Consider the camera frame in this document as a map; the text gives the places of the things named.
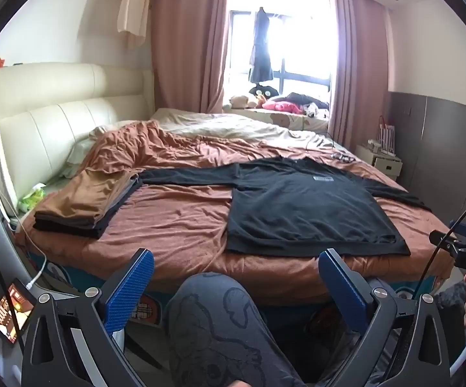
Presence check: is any cream quilt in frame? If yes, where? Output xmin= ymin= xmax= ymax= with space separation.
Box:
xmin=150 ymin=108 xmax=350 ymax=154

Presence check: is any stack of folded clothes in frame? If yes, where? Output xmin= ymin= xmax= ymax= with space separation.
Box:
xmin=35 ymin=177 xmax=145 ymax=239

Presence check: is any grey folded garment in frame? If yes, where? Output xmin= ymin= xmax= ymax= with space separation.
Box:
xmin=92 ymin=175 xmax=143 ymax=226

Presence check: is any person's leg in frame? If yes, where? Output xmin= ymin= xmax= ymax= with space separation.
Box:
xmin=164 ymin=273 xmax=306 ymax=387

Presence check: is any cream pillow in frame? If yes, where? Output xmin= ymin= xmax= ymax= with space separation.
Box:
xmin=62 ymin=127 xmax=109 ymax=178

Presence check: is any pink cloth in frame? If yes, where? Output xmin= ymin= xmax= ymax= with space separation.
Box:
xmin=262 ymin=100 xmax=304 ymax=114

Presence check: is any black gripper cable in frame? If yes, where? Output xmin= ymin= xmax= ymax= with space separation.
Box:
xmin=418 ymin=194 xmax=466 ymax=315

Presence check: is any cream leather headboard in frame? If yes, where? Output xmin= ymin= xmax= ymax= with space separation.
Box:
xmin=0 ymin=62 xmax=155 ymax=206

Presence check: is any striped gift bag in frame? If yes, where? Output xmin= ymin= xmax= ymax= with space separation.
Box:
xmin=376 ymin=115 xmax=397 ymax=156

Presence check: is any cream hanging cloth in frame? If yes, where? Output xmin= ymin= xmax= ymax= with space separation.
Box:
xmin=117 ymin=0 xmax=153 ymax=49

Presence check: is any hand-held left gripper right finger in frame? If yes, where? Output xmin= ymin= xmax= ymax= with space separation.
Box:
xmin=317 ymin=249 xmax=465 ymax=387

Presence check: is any white nightstand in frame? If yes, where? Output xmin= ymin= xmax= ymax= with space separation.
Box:
xmin=356 ymin=141 xmax=403 ymax=182

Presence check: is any thin black cable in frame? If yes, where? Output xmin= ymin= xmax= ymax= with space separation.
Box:
xmin=322 ymin=131 xmax=339 ymax=154

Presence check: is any dark hanging garment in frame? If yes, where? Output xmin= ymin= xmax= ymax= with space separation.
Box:
xmin=248 ymin=7 xmax=274 ymax=83

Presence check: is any green tissue packet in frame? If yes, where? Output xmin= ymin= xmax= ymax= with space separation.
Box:
xmin=19 ymin=183 xmax=47 ymax=212

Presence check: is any brown folded garment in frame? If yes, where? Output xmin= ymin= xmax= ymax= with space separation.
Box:
xmin=35 ymin=168 xmax=139 ymax=226

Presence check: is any cartoon printed bed sheet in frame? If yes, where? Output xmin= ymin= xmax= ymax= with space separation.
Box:
xmin=27 ymin=250 xmax=455 ymax=331

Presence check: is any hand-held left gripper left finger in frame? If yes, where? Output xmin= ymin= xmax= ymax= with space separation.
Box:
xmin=21 ymin=248 xmax=155 ymax=387

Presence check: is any window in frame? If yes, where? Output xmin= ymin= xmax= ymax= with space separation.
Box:
xmin=229 ymin=8 xmax=332 ymax=105

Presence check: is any black long-sleeve shirt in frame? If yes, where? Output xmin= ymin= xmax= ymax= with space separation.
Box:
xmin=138 ymin=157 xmax=433 ymax=258

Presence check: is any black plush toy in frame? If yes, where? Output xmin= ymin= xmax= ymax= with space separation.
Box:
xmin=249 ymin=83 xmax=280 ymax=99

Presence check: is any pink curtain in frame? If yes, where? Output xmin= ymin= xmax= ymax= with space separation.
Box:
xmin=330 ymin=0 xmax=391 ymax=154
xmin=152 ymin=0 xmax=234 ymax=115

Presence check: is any white charging cable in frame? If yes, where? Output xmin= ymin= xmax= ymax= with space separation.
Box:
xmin=13 ymin=210 xmax=48 ymax=291

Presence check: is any smartphone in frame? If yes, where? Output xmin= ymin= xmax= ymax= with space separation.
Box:
xmin=0 ymin=278 xmax=38 ymax=347

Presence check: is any orange-brown blanket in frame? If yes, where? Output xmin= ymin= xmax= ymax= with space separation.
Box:
xmin=15 ymin=121 xmax=459 ymax=295

